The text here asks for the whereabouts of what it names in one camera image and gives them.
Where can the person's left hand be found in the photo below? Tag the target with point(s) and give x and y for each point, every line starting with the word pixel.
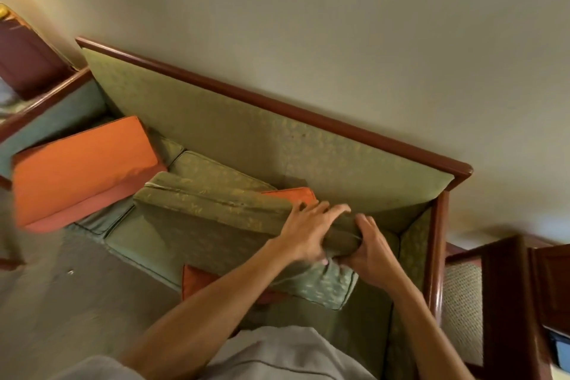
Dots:
pixel 307 232

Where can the person's right hand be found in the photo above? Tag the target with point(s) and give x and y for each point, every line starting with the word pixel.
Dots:
pixel 374 259

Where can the green sofa with wooden frame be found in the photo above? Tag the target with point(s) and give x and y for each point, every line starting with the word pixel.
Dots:
pixel 289 148

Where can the green patterned cushion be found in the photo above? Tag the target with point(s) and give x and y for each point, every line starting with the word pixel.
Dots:
pixel 213 232

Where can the orange cushion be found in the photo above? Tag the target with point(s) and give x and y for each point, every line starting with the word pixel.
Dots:
pixel 196 281
pixel 84 166

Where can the person's right forearm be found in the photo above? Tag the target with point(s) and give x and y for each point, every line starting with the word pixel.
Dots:
pixel 427 335

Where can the person's left forearm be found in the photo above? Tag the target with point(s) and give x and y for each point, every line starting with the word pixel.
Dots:
pixel 209 304

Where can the pale blue shirt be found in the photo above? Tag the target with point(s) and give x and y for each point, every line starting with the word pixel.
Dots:
pixel 285 357

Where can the wooden glass-top side table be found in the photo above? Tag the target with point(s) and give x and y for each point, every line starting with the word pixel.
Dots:
pixel 503 304

